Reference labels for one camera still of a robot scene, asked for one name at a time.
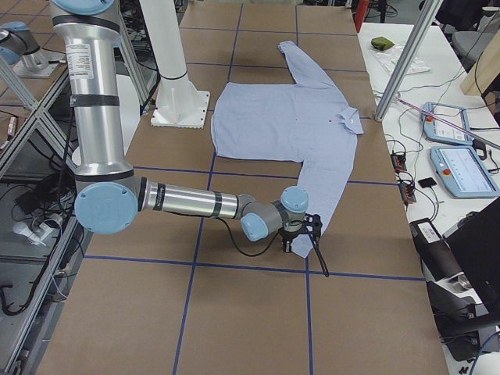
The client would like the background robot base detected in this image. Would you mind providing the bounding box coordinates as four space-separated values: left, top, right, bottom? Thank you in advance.
1 21 66 78

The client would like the clear plastic bag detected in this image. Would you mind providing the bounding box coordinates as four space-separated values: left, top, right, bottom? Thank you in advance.
370 45 432 74

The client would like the black box device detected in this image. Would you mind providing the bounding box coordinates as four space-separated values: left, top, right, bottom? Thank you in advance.
409 218 463 280

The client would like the thin metal rod tool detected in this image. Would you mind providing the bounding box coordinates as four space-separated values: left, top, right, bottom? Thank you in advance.
395 98 500 150

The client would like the blue teach pendant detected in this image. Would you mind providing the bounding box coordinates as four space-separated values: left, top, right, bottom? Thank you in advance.
420 101 500 146
430 145 499 198

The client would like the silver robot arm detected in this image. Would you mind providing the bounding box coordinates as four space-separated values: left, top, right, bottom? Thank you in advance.
51 1 309 251

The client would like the small black pad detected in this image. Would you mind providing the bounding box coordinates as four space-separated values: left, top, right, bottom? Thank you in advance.
418 177 437 188

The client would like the black monitor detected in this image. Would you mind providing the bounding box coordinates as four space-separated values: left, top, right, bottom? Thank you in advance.
446 199 499 312

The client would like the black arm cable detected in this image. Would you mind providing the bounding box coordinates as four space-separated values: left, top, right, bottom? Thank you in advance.
212 216 330 278

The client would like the aluminium frame post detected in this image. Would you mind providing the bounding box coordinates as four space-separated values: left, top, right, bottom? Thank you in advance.
374 0 443 122

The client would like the white power strip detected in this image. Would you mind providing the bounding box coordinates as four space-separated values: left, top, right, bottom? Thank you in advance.
12 219 62 246

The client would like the far blue teach pendant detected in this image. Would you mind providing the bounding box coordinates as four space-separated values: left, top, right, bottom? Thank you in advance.
420 101 500 146

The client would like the near blue teach pendant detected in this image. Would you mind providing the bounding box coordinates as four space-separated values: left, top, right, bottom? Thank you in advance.
430 145 499 198

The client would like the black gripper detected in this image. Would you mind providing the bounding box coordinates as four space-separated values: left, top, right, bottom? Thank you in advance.
281 229 302 252

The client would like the orange connector board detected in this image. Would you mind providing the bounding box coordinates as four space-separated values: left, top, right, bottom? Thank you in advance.
398 180 416 206
391 152 407 172

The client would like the light blue striped shirt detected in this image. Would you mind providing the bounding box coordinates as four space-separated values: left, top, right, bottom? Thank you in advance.
210 40 366 259

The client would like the olive green pouch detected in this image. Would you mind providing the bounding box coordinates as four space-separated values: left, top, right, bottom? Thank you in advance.
370 36 395 51

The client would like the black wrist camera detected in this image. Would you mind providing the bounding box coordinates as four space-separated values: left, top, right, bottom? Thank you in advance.
299 214 323 240

